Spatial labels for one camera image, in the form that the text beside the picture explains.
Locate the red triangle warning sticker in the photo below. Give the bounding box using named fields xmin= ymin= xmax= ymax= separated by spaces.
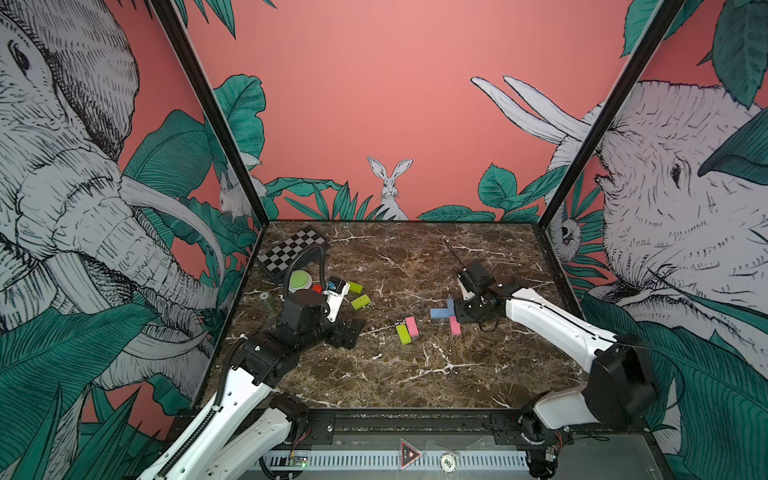
xmin=399 ymin=438 xmax=423 ymax=469

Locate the white slotted cable duct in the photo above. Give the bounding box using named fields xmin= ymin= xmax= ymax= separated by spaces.
xmin=264 ymin=450 xmax=528 ymax=473

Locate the black right corner post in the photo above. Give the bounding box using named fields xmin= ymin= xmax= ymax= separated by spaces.
xmin=537 ymin=0 xmax=685 ymax=230

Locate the black left corner post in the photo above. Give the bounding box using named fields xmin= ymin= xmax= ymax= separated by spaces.
xmin=151 ymin=0 xmax=270 ymax=230

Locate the folded black chess board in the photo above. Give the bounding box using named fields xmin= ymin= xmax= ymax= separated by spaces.
xmin=256 ymin=227 xmax=330 ymax=283

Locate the black corner post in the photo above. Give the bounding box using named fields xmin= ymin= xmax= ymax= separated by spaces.
xmin=151 ymin=0 xmax=270 ymax=230
xmin=537 ymin=0 xmax=685 ymax=230

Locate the black front rail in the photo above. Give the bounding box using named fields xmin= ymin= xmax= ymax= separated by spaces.
xmin=163 ymin=408 xmax=649 ymax=450

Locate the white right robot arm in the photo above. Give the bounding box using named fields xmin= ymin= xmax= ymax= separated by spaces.
xmin=455 ymin=260 xmax=659 ymax=446

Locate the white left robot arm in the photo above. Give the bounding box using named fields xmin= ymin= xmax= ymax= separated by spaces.
xmin=139 ymin=275 xmax=363 ymax=479

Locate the green dome push button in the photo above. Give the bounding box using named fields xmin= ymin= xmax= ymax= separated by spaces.
xmin=288 ymin=269 xmax=313 ymax=293

